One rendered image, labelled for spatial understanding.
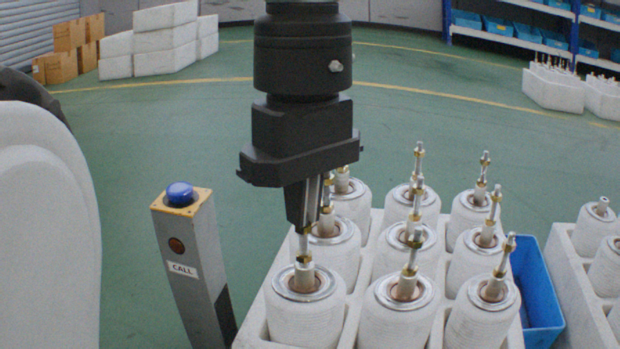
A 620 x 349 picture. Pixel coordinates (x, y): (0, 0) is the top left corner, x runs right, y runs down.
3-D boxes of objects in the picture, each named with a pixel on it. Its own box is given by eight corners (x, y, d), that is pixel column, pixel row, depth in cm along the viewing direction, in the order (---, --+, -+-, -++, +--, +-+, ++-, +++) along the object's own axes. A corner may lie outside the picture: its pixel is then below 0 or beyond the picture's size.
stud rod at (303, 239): (308, 272, 48) (308, 215, 45) (299, 272, 48) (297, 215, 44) (308, 267, 49) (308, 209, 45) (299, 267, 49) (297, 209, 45)
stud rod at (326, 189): (320, 219, 59) (321, 165, 56) (326, 217, 59) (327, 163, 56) (325, 223, 58) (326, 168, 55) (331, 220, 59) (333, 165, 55)
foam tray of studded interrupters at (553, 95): (582, 114, 216) (586, 90, 208) (542, 107, 219) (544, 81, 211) (559, 98, 250) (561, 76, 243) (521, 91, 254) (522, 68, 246)
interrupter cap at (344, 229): (299, 216, 63) (298, 212, 63) (354, 217, 63) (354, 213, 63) (293, 246, 57) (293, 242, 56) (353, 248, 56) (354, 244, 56)
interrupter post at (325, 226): (316, 226, 61) (317, 205, 59) (335, 227, 61) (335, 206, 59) (315, 237, 59) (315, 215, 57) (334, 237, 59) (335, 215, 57)
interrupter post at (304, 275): (290, 281, 50) (289, 260, 48) (310, 277, 51) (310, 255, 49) (298, 293, 48) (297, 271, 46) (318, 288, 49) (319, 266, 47)
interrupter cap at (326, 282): (262, 273, 51) (261, 269, 51) (321, 260, 54) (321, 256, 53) (286, 311, 45) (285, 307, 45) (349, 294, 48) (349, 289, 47)
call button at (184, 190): (187, 211, 52) (185, 197, 51) (162, 206, 52) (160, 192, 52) (199, 196, 55) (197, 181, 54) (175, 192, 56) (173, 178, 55)
